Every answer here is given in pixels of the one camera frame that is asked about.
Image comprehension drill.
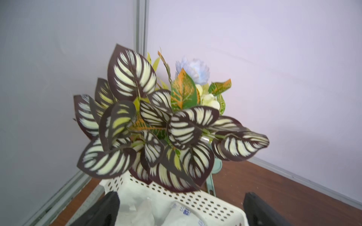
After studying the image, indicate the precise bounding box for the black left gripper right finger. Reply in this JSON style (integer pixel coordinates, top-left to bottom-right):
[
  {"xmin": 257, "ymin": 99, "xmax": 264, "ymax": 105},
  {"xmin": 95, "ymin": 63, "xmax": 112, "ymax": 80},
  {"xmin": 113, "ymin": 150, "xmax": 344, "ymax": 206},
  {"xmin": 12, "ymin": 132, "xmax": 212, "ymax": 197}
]
[{"xmin": 243, "ymin": 192, "xmax": 292, "ymax": 226}]

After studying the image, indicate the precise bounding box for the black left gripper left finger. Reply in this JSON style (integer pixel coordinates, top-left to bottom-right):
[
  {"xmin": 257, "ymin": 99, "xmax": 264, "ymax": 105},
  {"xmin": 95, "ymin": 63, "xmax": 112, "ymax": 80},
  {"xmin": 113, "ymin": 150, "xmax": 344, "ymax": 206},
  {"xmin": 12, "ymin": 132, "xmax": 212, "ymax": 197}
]
[{"xmin": 71, "ymin": 192, "xmax": 120, "ymax": 226}]

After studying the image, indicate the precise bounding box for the white ice pack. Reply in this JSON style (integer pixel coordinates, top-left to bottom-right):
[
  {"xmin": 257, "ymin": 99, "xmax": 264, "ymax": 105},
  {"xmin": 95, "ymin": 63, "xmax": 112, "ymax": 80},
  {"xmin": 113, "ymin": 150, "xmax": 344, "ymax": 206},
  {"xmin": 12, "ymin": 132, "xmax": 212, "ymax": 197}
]
[
  {"xmin": 115, "ymin": 198, "xmax": 156, "ymax": 226},
  {"xmin": 162, "ymin": 202, "xmax": 206, "ymax": 226}
]

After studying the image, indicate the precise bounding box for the white perforated plastic basket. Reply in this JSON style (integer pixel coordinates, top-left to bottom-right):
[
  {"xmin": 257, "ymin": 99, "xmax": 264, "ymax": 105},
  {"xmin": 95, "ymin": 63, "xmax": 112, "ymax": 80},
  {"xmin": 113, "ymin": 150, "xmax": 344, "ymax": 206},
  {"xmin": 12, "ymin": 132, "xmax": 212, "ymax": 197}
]
[{"xmin": 99, "ymin": 170, "xmax": 249, "ymax": 226}]

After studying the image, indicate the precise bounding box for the artificial plant with striped leaves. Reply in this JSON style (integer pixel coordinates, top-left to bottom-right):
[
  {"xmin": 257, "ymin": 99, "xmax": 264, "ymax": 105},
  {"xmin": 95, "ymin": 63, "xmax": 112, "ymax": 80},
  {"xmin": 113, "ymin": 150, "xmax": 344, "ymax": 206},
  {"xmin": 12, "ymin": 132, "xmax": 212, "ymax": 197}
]
[{"xmin": 74, "ymin": 44, "xmax": 270, "ymax": 193}]

